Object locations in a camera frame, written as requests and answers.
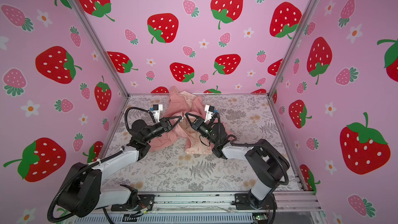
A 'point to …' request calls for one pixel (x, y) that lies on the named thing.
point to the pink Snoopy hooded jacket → (185, 134)
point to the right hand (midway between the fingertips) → (184, 115)
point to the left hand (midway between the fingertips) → (181, 119)
